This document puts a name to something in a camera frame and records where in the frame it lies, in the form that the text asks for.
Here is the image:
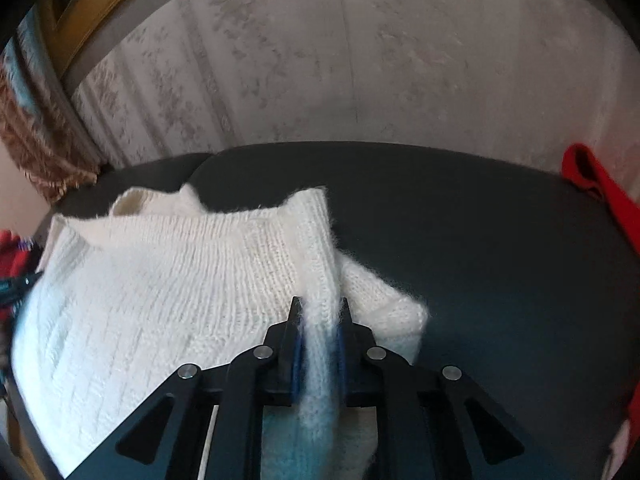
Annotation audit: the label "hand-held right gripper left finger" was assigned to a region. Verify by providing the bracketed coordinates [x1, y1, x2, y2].
[67, 296, 306, 480]

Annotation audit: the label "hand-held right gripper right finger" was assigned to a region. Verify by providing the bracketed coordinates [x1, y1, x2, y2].
[335, 297, 566, 480]

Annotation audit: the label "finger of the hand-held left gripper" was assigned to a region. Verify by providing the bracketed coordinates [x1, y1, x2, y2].
[0, 271, 45, 307]

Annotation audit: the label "white knitted sweater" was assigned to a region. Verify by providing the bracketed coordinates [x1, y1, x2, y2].
[11, 186, 431, 480]

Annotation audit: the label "red clothing with purple print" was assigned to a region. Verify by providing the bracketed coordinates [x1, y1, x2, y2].
[0, 229, 43, 281]

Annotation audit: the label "brown patterned curtain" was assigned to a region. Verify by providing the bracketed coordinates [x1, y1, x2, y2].
[0, 40, 101, 206]

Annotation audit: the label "black sofa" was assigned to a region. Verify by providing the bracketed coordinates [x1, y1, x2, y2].
[10, 141, 640, 480]

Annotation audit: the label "wooden window frame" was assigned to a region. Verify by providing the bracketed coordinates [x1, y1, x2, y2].
[39, 0, 178, 63]

